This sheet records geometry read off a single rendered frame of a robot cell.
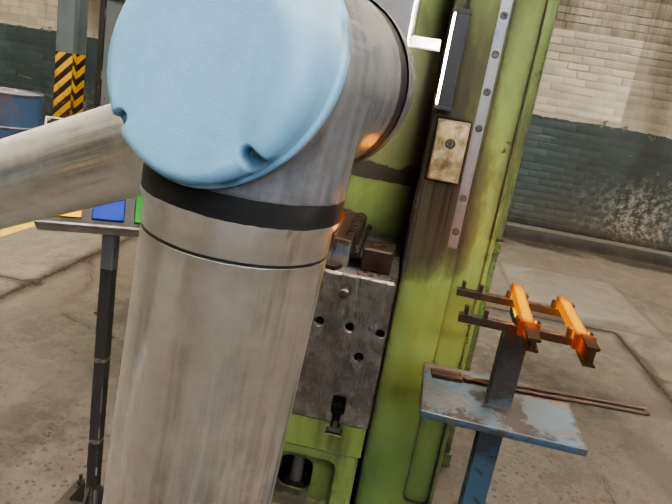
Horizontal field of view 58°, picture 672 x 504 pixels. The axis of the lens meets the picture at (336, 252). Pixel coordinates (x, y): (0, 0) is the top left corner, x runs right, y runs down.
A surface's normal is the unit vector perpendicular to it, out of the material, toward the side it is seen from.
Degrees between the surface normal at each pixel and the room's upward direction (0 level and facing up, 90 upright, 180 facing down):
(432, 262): 90
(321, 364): 90
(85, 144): 79
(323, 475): 90
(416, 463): 90
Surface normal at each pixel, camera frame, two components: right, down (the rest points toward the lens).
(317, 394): -0.14, 0.24
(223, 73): -0.35, 0.05
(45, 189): -0.25, 0.60
